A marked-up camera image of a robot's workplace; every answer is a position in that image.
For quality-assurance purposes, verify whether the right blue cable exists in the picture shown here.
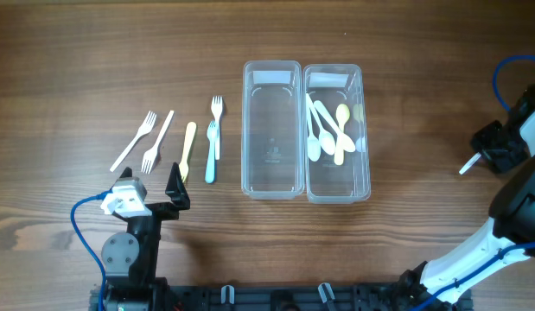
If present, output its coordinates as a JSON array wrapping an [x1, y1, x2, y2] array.
[[411, 54, 535, 311]]

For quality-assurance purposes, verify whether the clear plastic container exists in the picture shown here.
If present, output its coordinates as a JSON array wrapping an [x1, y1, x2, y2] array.
[[303, 64, 371, 204], [241, 60, 304, 200]]

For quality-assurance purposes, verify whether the yellow plastic fork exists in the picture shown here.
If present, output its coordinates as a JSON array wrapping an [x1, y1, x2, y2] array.
[[179, 122, 197, 182]]

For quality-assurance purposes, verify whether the yellow plastic spoon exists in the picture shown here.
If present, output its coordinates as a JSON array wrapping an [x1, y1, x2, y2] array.
[[334, 104, 350, 166]]

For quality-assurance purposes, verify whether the white plastic fork near container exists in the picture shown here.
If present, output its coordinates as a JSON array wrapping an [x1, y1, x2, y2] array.
[[211, 96, 223, 160]]

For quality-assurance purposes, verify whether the blue cable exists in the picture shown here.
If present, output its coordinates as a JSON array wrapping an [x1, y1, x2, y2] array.
[[411, 54, 535, 311], [70, 190, 115, 311]]

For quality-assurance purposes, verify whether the right clear plastic container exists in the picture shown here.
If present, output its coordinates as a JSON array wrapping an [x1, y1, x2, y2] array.
[[303, 64, 371, 204]]

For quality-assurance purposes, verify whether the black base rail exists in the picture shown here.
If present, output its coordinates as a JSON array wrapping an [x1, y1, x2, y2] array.
[[89, 282, 474, 311]]

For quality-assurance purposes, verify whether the left blue cable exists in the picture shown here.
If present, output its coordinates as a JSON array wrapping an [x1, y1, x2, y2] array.
[[70, 190, 115, 311]]

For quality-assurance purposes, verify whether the white plastic fork upside down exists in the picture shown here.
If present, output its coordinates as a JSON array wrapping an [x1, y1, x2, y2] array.
[[141, 111, 175, 174]]

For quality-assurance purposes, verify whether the white plastic fork far left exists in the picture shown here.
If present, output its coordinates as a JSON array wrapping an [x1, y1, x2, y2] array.
[[109, 111, 157, 172]]

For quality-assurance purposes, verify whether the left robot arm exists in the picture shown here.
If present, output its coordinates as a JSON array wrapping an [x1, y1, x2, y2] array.
[[92, 163, 190, 310]]

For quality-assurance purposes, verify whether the white spoon crossing yellow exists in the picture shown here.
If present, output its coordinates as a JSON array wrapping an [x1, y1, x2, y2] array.
[[306, 104, 321, 162]]

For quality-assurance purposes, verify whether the white plastic spoon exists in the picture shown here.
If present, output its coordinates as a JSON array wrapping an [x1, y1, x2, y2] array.
[[459, 153, 481, 175], [306, 94, 335, 156], [314, 100, 356, 152]]

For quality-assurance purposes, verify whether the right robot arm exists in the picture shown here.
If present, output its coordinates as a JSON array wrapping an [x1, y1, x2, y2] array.
[[390, 84, 535, 310]]

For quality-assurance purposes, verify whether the left clear plastic container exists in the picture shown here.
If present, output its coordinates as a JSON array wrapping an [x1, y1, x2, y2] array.
[[241, 60, 304, 200]]

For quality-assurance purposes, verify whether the light blue plastic fork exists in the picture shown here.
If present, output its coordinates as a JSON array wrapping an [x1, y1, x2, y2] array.
[[205, 120, 218, 183]]

